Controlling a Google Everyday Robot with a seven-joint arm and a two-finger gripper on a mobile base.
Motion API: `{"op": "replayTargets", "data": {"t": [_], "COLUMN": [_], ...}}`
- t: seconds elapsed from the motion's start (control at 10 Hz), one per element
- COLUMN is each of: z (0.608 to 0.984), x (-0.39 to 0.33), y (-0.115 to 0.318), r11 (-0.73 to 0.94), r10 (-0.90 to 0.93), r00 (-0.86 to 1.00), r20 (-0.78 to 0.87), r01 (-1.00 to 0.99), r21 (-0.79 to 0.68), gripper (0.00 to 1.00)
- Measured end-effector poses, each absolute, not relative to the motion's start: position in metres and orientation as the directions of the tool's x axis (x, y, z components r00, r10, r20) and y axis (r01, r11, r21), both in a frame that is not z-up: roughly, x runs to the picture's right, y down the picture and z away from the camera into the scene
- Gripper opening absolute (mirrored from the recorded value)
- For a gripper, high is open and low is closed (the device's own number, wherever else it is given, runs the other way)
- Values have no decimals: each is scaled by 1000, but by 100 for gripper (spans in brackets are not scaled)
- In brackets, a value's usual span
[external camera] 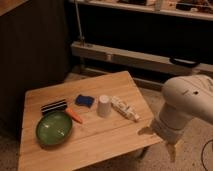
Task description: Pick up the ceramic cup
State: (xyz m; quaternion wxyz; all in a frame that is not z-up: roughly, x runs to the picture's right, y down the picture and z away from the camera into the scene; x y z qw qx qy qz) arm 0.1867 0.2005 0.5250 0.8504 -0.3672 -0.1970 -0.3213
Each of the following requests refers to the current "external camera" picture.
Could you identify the grey metal shelf beam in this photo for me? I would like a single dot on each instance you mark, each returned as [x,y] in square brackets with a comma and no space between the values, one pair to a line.
[136,59]

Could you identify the wooden table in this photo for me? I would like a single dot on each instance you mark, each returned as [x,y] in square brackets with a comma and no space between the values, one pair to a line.
[94,140]

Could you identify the white ceramic cup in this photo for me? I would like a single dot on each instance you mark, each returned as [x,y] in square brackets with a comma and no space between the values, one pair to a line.
[104,106]

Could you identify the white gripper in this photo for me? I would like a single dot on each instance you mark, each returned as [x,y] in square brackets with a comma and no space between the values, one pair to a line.
[167,134]

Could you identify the orange toy carrot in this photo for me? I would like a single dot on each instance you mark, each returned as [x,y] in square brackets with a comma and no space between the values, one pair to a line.
[75,116]

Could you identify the black handle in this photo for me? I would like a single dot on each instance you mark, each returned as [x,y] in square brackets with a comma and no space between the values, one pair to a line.
[183,63]

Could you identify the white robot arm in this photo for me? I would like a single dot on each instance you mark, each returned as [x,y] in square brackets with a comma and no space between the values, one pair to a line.
[186,97]

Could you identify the blue sponge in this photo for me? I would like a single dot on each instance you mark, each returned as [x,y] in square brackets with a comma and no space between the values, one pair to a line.
[84,101]

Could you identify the black white striped block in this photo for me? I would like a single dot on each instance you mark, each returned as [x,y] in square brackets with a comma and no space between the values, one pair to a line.
[57,105]

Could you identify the metal vertical pole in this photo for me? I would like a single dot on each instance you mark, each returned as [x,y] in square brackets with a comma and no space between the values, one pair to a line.
[81,37]

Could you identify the green round plate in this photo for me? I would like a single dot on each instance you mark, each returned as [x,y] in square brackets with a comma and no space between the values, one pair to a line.
[53,128]

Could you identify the upper cluttered shelf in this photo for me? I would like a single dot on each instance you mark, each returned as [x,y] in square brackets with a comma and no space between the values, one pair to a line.
[155,8]

